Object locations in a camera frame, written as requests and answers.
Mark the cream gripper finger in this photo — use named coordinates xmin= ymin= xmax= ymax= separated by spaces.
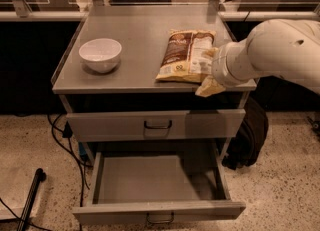
xmin=202 ymin=47 xmax=219 ymax=62
xmin=195 ymin=76 xmax=226 ymax=97

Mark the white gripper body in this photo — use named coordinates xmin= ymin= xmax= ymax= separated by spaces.
xmin=212 ymin=40 xmax=255 ymax=87

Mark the brown chip bag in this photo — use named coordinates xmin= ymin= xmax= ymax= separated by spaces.
xmin=156 ymin=30 xmax=216 ymax=83

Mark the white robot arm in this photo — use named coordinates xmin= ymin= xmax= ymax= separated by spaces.
xmin=196 ymin=19 xmax=320 ymax=97

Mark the closed upper drawer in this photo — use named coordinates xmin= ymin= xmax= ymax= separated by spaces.
xmin=67 ymin=109 xmax=245 ymax=142

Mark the grey metal drawer cabinet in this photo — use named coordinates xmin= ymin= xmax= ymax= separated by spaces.
xmin=52 ymin=4 xmax=256 ymax=156

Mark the open middle drawer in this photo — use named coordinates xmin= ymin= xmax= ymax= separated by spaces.
xmin=73 ymin=146 xmax=246 ymax=225

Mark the black backpack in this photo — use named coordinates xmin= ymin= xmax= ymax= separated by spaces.
xmin=222 ymin=97 xmax=269 ymax=170

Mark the white ceramic bowl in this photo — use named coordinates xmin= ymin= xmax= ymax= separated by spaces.
xmin=79 ymin=38 xmax=122 ymax=73

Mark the black rod on floor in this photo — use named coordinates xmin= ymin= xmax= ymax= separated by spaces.
xmin=17 ymin=168 xmax=46 ymax=231

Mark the white paper sheet on floor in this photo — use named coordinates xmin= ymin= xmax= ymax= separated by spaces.
xmin=0 ymin=167 xmax=47 ymax=221

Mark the black floor cable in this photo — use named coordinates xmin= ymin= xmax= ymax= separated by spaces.
xmin=46 ymin=113 xmax=92 ymax=231

